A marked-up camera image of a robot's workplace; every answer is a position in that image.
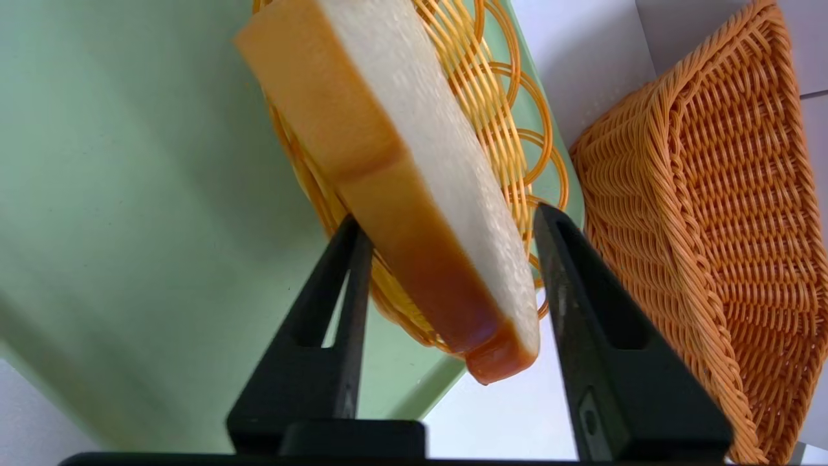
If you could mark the large orange wicker basket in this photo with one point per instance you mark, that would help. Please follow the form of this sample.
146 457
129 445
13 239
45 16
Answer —
724 194

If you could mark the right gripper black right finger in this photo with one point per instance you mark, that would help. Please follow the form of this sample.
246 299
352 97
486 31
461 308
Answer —
634 401

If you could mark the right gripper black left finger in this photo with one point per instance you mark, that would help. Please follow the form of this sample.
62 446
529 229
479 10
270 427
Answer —
310 388

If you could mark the small yellow oval wicker basket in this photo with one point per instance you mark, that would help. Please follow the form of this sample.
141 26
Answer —
491 97

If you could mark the light green plastic tray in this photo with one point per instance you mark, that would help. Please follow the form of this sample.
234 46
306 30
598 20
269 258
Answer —
129 194

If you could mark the slice of white bread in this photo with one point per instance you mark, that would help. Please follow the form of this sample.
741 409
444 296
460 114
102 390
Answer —
388 129

